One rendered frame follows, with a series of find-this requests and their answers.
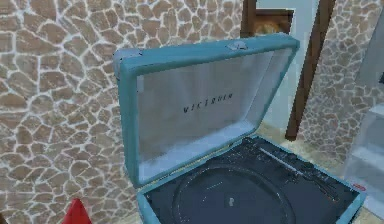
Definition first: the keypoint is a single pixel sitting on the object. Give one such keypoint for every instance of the pale grey shelf unit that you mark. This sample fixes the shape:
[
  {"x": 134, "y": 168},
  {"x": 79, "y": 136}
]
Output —
[{"x": 368, "y": 140}]

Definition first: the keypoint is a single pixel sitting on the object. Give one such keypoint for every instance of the brown wooden framed picture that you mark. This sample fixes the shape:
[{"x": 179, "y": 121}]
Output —
[{"x": 271, "y": 20}]

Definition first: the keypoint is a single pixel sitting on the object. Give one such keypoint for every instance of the red pointed object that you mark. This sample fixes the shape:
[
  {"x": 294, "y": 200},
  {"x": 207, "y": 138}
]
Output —
[{"x": 77, "y": 213}]

